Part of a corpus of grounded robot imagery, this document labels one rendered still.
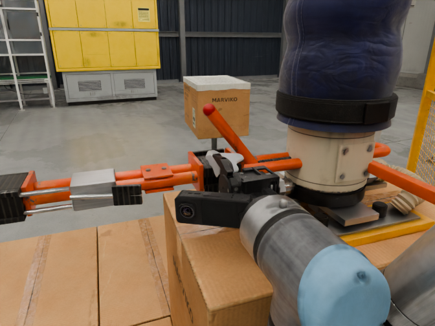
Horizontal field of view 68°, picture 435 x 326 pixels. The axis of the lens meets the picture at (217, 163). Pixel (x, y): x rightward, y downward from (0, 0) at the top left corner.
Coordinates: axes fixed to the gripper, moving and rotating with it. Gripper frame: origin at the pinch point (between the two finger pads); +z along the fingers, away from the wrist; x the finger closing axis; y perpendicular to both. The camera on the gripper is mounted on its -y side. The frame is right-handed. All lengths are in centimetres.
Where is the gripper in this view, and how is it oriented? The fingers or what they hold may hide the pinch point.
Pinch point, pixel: (207, 171)
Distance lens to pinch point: 60.5
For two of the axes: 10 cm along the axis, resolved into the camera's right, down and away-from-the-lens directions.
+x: 0.0, -9.4, -3.5
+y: 9.4, -1.2, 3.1
